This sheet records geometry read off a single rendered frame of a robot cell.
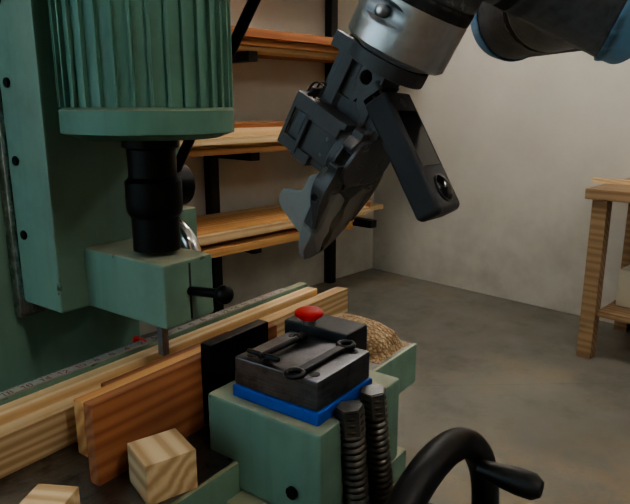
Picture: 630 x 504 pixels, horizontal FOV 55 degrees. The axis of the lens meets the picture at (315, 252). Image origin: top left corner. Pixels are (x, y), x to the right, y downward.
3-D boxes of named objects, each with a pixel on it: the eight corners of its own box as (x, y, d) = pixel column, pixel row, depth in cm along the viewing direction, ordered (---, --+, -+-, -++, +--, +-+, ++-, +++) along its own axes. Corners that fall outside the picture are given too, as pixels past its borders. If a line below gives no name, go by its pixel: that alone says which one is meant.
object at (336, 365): (318, 427, 52) (318, 367, 51) (224, 392, 58) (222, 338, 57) (392, 374, 62) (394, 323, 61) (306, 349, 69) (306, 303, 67)
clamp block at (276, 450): (317, 532, 53) (318, 438, 50) (207, 477, 60) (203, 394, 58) (400, 455, 64) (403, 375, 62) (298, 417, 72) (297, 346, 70)
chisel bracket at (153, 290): (167, 344, 64) (163, 265, 62) (87, 318, 72) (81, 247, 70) (218, 324, 70) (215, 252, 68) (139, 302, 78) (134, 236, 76)
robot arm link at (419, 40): (483, 34, 52) (431, 19, 44) (454, 86, 54) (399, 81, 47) (404, -12, 55) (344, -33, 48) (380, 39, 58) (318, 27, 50)
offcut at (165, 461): (198, 487, 54) (196, 448, 53) (148, 507, 51) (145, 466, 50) (177, 464, 57) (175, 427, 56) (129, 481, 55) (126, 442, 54)
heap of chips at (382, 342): (378, 364, 79) (378, 337, 79) (293, 340, 87) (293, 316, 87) (410, 343, 87) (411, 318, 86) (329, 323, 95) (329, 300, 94)
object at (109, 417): (98, 487, 54) (91, 406, 52) (90, 482, 55) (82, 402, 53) (278, 385, 73) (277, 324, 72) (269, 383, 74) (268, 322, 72)
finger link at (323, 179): (321, 215, 60) (360, 139, 56) (334, 226, 59) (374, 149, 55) (291, 221, 56) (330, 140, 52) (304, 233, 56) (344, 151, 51)
